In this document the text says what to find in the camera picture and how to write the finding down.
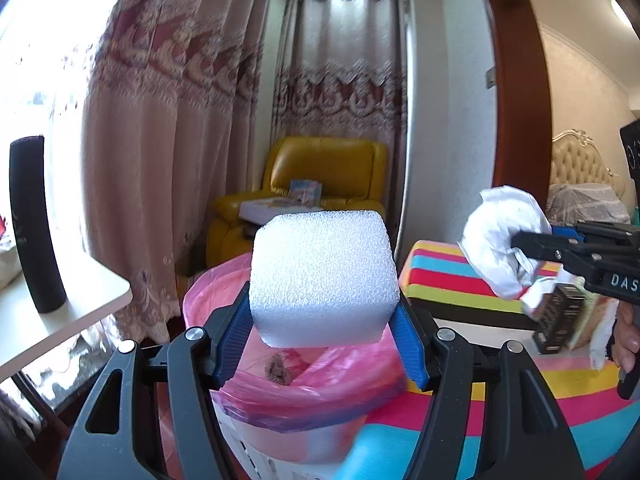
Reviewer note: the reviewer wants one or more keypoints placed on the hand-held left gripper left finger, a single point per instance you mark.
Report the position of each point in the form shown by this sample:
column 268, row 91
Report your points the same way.
column 232, row 340

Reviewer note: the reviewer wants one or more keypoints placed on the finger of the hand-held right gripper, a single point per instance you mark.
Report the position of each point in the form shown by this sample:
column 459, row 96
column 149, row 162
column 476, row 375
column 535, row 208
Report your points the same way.
column 545, row 247
column 610, row 235

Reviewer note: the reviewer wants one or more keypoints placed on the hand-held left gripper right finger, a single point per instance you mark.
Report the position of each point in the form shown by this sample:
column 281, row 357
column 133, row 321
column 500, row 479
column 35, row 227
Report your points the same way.
column 410, row 347

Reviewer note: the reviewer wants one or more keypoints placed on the white tissue paper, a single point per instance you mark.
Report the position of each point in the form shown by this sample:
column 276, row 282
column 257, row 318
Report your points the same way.
column 495, row 230

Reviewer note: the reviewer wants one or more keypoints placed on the pink plastic trash bag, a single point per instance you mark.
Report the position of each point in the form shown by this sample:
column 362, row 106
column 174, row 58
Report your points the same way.
column 320, row 385

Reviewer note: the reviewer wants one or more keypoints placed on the white foam cube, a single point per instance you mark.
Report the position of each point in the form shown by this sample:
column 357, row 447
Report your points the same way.
column 325, row 275

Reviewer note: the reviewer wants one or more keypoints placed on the white plastic basket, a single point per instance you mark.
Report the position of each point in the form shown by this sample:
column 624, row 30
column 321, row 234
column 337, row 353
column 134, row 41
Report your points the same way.
column 260, row 450

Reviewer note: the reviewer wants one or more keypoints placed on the person's right hand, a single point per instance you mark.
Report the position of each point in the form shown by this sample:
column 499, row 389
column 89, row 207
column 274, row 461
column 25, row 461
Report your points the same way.
column 626, row 335

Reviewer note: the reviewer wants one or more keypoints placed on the grey dotted blanket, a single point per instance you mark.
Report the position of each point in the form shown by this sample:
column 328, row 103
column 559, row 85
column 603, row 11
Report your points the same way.
column 590, row 202

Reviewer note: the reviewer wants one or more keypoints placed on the brown crumpled scrap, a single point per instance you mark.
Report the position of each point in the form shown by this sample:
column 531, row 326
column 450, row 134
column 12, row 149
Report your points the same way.
column 277, row 370

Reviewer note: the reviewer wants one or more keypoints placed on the dark brown box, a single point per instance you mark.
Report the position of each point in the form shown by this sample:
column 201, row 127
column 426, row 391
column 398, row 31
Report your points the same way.
column 552, row 320

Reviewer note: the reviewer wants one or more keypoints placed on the cream tufted headboard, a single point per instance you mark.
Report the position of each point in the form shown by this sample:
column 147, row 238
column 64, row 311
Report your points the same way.
column 580, row 160

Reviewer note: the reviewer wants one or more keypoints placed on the dark flat book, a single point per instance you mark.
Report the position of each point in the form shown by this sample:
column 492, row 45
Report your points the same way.
column 249, row 230

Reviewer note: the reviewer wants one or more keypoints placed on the flat white cardboard box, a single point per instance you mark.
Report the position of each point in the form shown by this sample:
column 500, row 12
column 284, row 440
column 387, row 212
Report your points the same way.
column 270, row 208

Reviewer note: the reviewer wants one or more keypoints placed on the white desk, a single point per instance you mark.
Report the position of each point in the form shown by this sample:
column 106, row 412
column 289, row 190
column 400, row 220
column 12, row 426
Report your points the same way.
column 75, row 305

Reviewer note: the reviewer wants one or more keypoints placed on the small blue pink box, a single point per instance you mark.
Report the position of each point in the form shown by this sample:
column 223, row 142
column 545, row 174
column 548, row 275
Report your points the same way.
column 305, row 191

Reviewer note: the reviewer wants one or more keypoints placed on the yellow leather armchair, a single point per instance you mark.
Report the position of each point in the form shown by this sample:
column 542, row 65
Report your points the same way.
column 325, row 160

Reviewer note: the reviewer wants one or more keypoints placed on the black cylindrical speaker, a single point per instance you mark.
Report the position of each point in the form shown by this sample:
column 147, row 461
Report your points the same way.
column 35, row 235

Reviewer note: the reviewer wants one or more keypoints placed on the pink lace patterned curtain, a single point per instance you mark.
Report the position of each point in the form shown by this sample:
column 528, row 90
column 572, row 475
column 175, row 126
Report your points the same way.
column 165, row 110
column 340, row 60

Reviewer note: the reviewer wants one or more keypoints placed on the brown wooden door frame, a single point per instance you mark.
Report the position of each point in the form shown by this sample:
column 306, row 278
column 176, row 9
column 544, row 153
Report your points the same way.
column 515, row 85

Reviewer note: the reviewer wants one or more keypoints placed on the wall switch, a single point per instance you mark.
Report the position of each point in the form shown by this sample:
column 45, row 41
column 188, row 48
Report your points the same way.
column 491, row 77

